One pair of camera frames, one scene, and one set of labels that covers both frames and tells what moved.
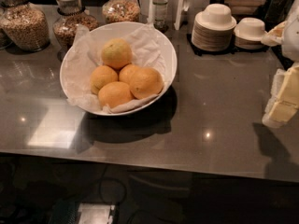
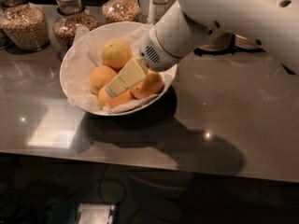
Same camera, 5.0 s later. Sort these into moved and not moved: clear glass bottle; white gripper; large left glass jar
Moved: white gripper
Not moved: clear glass bottle; large left glass jar
